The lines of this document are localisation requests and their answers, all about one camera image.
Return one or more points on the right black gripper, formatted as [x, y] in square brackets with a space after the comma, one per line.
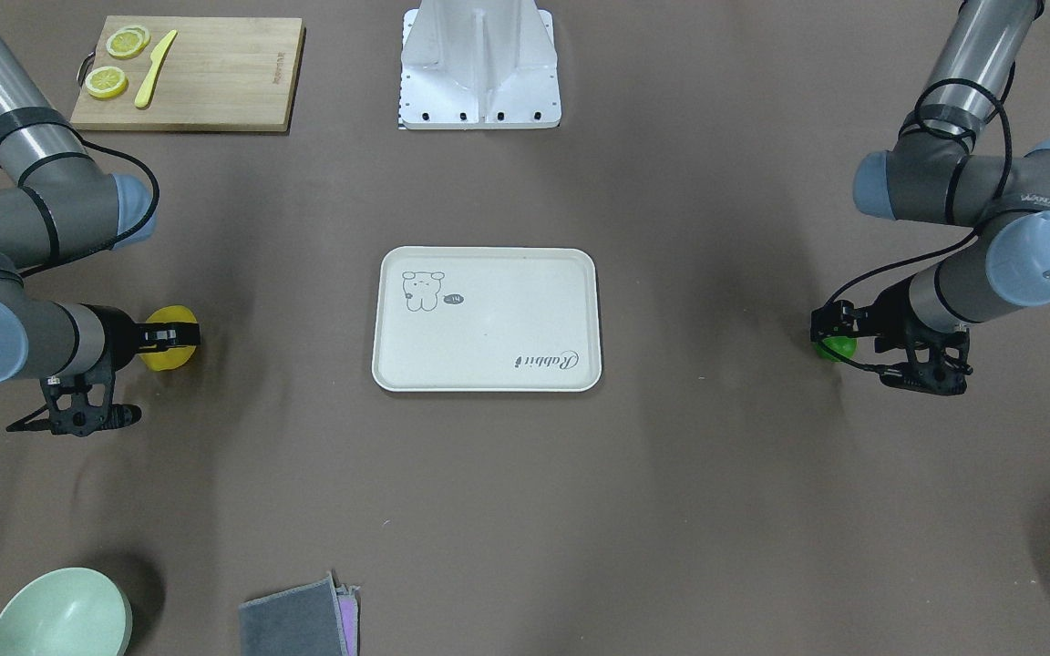
[115, 338]

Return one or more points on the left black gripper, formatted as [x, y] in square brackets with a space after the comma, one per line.
[882, 312]

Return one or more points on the yellow lemon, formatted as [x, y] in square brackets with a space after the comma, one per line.
[168, 338]

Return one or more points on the green lime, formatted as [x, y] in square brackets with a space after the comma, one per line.
[836, 348]

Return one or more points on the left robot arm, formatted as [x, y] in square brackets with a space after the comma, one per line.
[953, 164]

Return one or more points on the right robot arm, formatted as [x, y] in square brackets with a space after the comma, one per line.
[62, 208]

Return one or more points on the white rabbit tray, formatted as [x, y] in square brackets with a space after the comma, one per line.
[487, 320]

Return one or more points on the lemon slice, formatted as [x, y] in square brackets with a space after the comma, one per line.
[128, 42]
[105, 82]

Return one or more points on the wooden cutting board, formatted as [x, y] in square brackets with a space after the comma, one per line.
[223, 74]

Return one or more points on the yellow plastic knife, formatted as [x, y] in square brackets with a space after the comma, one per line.
[156, 59]

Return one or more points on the mint green bowl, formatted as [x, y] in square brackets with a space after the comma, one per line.
[69, 611]

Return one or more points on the grey folded cloth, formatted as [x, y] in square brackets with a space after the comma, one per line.
[314, 619]

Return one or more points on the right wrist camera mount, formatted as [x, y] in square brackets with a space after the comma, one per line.
[78, 406]

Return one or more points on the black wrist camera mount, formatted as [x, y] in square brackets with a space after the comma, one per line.
[937, 363]

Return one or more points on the white camera stand pillar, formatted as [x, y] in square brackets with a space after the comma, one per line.
[487, 65]

